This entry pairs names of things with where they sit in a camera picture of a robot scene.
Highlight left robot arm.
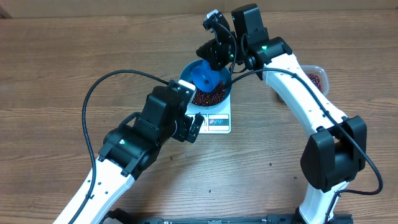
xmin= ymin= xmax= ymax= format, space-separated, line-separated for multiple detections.
xmin=56 ymin=80 xmax=204 ymax=223

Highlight blue plastic measuring scoop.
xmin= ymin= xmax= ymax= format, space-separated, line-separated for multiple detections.
xmin=190 ymin=60 xmax=221 ymax=93

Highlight clear plastic container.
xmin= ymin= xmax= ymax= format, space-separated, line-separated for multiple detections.
xmin=300 ymin=65 xmax=330 ymax=96

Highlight teal metal bowl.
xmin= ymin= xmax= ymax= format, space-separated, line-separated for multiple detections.
xmin=180 ymin=60 xmax=232 ymax=100

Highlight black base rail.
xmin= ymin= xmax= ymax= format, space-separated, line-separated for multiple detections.
xmin=99 ymin=205 xmax=354 ymax=224

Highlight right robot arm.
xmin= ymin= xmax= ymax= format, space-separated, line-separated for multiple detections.
xmin=197 ymin=4 xmax=367 ymax=223

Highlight white digital kitchen scale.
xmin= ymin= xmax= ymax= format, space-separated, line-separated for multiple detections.
xmin=186 ymin=95 xmax=231 ymax=134

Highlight red adzuki beans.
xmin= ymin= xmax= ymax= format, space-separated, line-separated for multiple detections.
xmin=192 ymin=73 xmax=322 ymax=106

